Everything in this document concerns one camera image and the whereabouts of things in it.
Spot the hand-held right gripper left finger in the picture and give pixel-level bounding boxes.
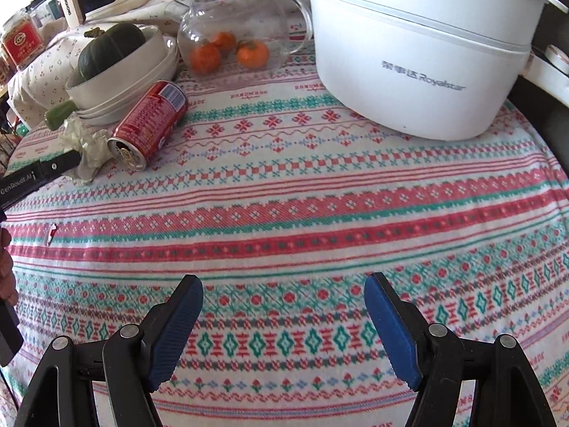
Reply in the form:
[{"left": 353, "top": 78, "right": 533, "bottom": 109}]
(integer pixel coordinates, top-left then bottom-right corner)
[{"left": 13, "top": 274, "right": 204, "bottom": 427}]

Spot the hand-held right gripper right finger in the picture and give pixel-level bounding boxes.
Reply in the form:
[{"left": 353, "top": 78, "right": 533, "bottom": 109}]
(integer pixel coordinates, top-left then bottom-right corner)
[{"left": 363, "top": 272, "right": 559, "bottom": 427}]

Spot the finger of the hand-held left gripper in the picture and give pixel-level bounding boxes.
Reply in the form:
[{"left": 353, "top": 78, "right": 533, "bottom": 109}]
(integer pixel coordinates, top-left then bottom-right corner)
[{"left": 37, "top": 150, "right": 83, "bottom": 181}]

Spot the clear plastic wrap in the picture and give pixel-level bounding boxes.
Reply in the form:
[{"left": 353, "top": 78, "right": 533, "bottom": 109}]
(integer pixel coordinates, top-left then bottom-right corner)
[{"left": 59, "top": 116, "right": 112, "bottom": 188}]

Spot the person's left hand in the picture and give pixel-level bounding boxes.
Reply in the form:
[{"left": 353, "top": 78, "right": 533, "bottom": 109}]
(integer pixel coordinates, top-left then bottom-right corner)
[{"left": 0, "top": 227, "right": 20, "bottom": 306}]

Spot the floral white cloth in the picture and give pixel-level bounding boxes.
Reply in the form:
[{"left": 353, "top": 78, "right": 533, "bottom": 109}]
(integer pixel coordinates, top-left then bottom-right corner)
[{"left": 8, "top": 0, "right": 193, "bottom": 126}]

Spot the red drink can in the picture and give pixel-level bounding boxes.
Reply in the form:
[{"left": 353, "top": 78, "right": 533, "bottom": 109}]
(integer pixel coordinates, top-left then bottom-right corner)
[{"left": 106, "top": 80, "right": 190, "bottom": 171}]

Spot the white oval baking dish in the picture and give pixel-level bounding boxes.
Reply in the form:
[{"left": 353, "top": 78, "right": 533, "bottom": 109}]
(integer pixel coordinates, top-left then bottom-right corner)
[{"left": 64, "top": 24, "right": 168, "bottom": 110}]

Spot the red labelled jar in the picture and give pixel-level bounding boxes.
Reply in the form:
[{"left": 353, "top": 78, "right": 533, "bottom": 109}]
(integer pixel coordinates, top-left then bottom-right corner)
[{"left": 0, "top": 11, "right": 43, "bottom": 71}]

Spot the patterned tablecloth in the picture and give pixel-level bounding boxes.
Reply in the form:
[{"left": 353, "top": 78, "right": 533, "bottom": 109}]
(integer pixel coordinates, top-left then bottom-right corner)
[{"left": 0, "top": 22, "right": 569, "bottom": 427}]

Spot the small tangerine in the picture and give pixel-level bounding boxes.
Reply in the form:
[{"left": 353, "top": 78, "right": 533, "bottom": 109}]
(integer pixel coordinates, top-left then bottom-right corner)
[
  {"left": 190, "top": 41, "right": 222, "bottom": 74},
  {"left": 236, "top": 38, "right": 271, "bottom": 70},
  {"left": 211, "top": 31, "right": 236, "bottom": 54}
]

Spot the glass teapot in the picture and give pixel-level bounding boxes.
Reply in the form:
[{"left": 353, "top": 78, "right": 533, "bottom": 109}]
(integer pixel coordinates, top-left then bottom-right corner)
[{"left": 176, "top": 0, "right": 314, "bottom": 75}]

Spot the white electric cooking pot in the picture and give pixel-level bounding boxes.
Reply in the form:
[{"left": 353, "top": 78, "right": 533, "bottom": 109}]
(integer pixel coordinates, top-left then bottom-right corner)
[{"left": 306, "top": 0, "right": 569, "bottom": 141}]

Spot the green handle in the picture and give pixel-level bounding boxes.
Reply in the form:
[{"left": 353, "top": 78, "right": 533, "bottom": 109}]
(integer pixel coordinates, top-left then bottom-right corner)
[{"left": 44, "top": 100, "right": 80, "bottom": 131}]

